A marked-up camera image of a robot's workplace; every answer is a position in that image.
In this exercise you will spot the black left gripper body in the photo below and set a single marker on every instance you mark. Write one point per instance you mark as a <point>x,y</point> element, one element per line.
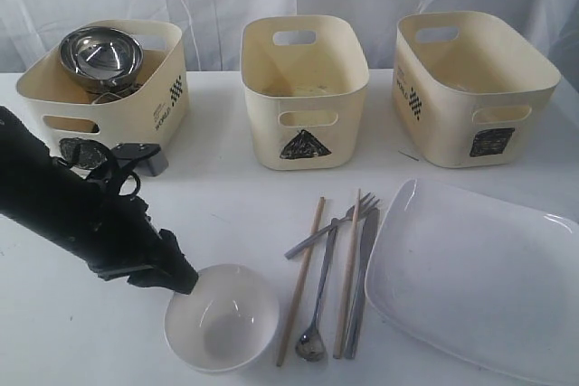
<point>100,219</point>

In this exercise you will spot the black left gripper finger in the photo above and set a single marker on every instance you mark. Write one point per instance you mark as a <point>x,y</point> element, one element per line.
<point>139,276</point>
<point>173,270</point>

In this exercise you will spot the white ceramic bowl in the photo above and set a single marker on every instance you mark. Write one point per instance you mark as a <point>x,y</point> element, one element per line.
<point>226,323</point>

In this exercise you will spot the wooden chopstick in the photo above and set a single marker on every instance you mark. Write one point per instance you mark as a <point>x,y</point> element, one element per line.
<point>340,336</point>
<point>294,306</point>

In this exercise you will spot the stainless steel bowl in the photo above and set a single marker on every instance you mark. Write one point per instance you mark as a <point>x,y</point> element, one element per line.
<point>101,58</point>

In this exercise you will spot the steel fork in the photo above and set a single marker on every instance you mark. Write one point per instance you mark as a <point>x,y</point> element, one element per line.
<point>366,204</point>

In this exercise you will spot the steel mug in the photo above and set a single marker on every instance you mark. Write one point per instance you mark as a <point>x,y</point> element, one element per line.
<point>110,96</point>

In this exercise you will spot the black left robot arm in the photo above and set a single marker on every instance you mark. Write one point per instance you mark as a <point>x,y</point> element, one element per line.
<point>26,167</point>

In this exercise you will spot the cream bin with circle mark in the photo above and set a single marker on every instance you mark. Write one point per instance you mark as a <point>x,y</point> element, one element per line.
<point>63,111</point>

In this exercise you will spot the long steel spoon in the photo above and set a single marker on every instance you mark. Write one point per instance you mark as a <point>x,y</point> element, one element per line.
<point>310,346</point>

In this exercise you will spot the steel table knife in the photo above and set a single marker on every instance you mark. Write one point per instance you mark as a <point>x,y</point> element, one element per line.
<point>366,245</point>

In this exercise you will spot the cream bin with triangle mark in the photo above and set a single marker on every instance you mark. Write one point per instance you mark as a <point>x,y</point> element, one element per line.
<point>305,80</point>

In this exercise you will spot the white rectangular plate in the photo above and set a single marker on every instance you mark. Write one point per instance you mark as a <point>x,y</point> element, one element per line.
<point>489,282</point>

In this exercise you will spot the cream bin with square mark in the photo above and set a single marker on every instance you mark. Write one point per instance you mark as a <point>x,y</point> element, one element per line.
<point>468,87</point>

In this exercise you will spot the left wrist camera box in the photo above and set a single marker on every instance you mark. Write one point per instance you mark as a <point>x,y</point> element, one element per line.
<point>145,159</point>

